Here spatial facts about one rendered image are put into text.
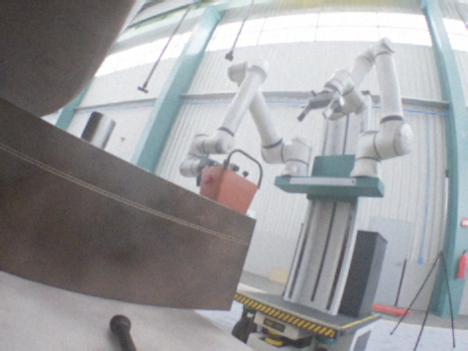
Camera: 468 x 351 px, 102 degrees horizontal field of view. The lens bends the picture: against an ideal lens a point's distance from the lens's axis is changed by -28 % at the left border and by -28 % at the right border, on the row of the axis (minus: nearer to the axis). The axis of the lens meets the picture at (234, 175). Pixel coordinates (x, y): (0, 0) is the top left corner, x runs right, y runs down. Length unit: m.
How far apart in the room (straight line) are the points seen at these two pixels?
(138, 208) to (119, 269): 0.18
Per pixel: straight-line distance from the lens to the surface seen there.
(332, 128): 1.87
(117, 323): 0.55
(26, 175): 0.67
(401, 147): 1.34
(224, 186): 0.90
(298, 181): 1.54
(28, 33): 0.73
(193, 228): 0.83
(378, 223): 7.06
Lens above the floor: 0.56
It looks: 15 degrees up
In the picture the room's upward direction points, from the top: 17 degrees clockwise
